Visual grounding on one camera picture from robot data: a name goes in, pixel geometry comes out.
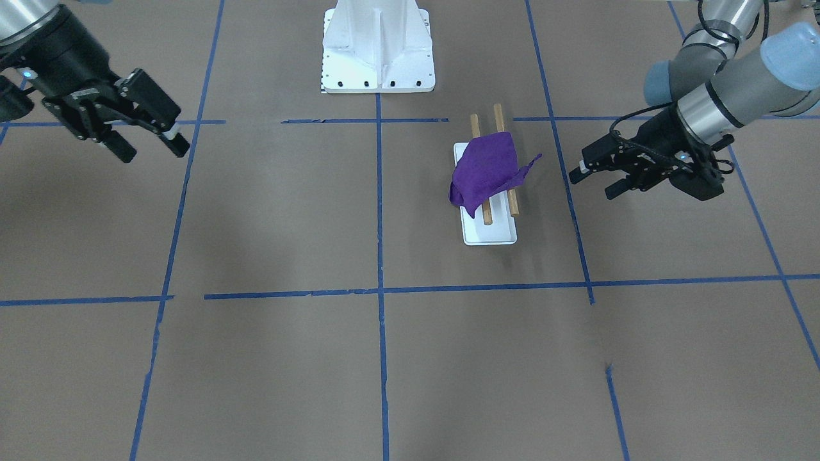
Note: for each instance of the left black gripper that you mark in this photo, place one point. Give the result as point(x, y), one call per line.
point(658, 133)

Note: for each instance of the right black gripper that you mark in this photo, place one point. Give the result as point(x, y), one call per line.
point(66, 56)

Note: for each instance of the purple towel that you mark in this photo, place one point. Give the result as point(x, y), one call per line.
point(478, 176)

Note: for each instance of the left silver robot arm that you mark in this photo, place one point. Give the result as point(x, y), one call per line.
point(705, 94)

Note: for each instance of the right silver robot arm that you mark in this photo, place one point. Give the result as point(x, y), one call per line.
point(16, 102)

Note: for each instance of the taller wooden rack rod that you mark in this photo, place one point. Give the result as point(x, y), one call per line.
point(505, 155)

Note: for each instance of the shorter wooden rack rod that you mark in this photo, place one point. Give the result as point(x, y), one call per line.
point(487, 216)

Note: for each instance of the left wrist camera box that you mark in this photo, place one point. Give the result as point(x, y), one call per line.
point(704, 177)

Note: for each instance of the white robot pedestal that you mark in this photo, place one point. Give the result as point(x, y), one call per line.
point(377, 47)

